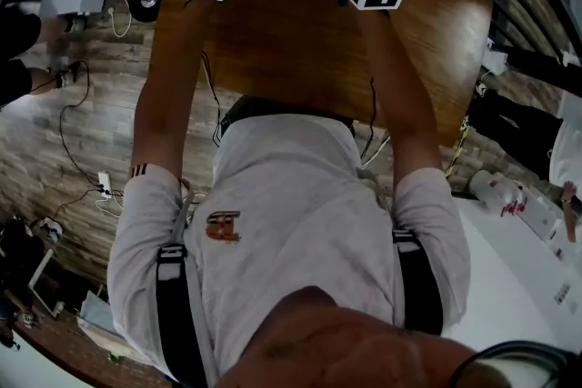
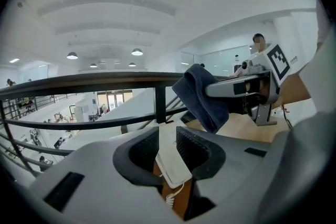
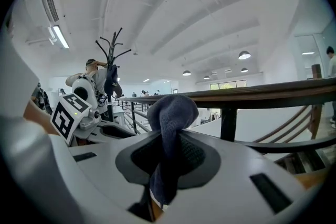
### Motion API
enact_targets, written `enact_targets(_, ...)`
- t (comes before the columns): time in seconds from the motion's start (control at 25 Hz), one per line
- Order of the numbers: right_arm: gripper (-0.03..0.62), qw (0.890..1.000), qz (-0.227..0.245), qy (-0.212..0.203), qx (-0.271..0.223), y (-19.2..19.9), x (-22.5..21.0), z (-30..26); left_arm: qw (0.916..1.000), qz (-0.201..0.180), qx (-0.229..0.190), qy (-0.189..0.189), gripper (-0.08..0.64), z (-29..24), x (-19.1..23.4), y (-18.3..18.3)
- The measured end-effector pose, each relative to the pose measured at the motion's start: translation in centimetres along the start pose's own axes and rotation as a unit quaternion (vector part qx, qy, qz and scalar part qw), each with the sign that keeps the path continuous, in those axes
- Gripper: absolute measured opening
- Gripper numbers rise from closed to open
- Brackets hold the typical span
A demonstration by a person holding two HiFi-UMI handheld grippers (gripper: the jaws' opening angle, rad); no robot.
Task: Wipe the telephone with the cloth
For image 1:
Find person's left forearm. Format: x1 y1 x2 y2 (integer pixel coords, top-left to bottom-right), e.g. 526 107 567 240
131 0 215 183

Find person's right forearm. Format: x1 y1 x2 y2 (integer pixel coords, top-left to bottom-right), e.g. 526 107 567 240
358 6 445 192

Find person's dark trousers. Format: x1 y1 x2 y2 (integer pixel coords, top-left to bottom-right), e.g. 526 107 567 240
219 95 356 140

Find white adapter box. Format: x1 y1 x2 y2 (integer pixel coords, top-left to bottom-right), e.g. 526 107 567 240
481 38 508 76

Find black metal railing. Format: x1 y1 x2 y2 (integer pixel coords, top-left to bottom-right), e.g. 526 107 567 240
490 0 582 96

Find person's white shirt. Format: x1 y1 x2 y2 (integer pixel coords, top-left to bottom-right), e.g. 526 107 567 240
106 113 472 383

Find white power strip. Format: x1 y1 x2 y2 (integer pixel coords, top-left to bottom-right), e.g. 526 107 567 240
97 170 113 201

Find white bag red print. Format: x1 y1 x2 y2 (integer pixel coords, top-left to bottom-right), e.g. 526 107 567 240
470 170 531 219

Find white flat box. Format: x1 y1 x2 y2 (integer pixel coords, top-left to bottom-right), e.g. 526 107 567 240
522 190 569 260

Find pile of dark bags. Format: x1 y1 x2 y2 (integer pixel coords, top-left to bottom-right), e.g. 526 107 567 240
0 215 46 287

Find white tablet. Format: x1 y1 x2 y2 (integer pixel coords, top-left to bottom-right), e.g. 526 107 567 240
26 247 65 319

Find light blue plastic bag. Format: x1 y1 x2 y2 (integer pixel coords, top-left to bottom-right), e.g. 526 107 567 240
76 290 115 333

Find person's face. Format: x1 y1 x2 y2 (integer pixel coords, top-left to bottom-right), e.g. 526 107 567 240
217 285 497 388

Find white charger cable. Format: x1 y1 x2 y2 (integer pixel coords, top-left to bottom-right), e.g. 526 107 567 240
108 0 133 38

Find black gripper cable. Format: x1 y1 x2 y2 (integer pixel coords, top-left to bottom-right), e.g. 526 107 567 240
361 76 378 158
199 52 225 147

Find yellow black striped strap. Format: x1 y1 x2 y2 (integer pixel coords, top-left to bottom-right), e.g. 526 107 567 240
445 117 469 178

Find black floor cable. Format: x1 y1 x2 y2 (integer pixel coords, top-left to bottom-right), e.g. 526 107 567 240
56 61 110 196

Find white floor cable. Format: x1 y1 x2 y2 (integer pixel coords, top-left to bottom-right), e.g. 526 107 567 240
95 193 124 219

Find black harness strap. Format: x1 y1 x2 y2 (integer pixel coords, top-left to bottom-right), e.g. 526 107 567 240
393 229 445 336
156 243 208 388

